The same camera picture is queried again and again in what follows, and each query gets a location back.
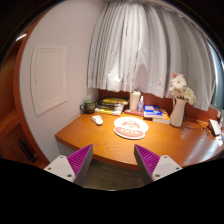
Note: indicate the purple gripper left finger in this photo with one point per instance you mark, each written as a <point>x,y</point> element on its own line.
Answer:
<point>74,167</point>

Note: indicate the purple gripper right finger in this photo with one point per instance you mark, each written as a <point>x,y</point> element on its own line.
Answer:
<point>152,166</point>

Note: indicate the round white red mouse pad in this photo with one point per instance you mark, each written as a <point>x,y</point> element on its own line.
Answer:
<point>130,128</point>

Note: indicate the white computer mouse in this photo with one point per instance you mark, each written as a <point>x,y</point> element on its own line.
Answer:
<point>97,119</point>

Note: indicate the yellow book under blue book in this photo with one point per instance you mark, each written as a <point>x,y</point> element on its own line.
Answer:
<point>165,119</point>

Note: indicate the wooden desk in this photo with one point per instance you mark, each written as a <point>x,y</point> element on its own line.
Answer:
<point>187,146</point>

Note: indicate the white ceramic vase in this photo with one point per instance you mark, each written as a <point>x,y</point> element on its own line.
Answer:
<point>177,114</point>

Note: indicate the small clear spray bottle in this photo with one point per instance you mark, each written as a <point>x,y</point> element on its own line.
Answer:
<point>141,104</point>

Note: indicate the dark green mug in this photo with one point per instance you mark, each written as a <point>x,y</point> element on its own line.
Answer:
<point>88,106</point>

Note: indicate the stack of books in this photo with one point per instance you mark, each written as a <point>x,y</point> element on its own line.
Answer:
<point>112,106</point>

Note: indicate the white cylindrical container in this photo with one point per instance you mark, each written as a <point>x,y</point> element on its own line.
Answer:
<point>134,99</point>

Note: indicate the white power adapter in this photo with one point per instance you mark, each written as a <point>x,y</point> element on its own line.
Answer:
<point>215,127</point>

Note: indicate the white curtain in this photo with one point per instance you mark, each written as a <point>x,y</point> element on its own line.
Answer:
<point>141,45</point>

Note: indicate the wooden door frame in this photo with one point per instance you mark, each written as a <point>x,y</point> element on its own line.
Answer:
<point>17,95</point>

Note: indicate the white wall panel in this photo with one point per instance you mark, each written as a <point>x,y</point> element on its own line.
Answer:
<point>48,77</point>

